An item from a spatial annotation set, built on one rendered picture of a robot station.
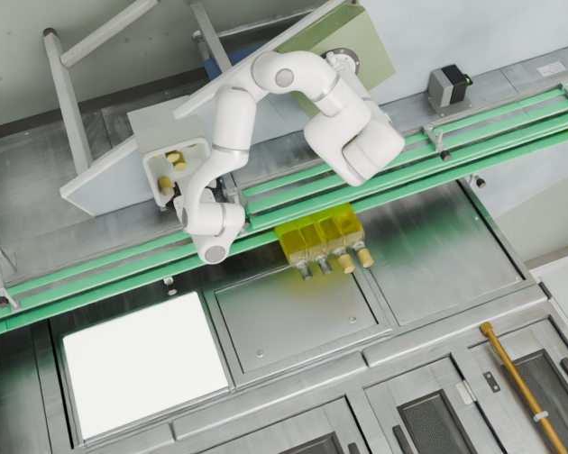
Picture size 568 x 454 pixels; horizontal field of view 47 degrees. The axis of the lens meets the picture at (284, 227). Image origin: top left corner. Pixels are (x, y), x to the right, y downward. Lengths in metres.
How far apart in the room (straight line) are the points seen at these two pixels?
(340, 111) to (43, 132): 1.36
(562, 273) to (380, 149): 4.36
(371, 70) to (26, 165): 1.28
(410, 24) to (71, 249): 1.11
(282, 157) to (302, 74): 0.51
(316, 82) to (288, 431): 0.92
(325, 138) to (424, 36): 0.55
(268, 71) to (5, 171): 1.31
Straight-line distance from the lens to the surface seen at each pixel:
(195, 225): 1.47
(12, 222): 2.34
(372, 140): 1.53
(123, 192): 1.93
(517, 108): 2.11
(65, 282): 1.91
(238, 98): 1.42
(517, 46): 2.18
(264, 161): 1.88
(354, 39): 1.71
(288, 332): 1.90
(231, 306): 1.95
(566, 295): 5.69
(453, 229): 2.15
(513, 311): 2.01
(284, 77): 1.41
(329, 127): 1.50
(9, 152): 2.55
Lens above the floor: 2.00
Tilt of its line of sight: 33 degrees down
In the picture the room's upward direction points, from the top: 155 degrees clockwise
